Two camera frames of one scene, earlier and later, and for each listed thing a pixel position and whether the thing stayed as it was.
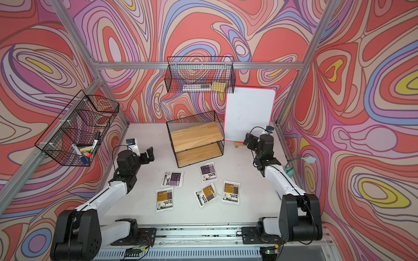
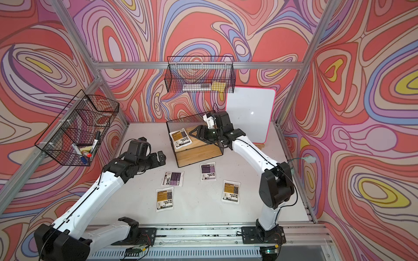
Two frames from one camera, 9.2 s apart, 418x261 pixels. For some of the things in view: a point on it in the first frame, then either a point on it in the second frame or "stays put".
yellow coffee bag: x=164 y=199 stays put
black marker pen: x=97 y=136 stays put
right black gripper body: x=253 y=143 → x=211 y=134
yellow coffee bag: x=231 y=192 stays put
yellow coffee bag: x=206 y=194 → x=180 y=138
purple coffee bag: x=172 y=179 stays put
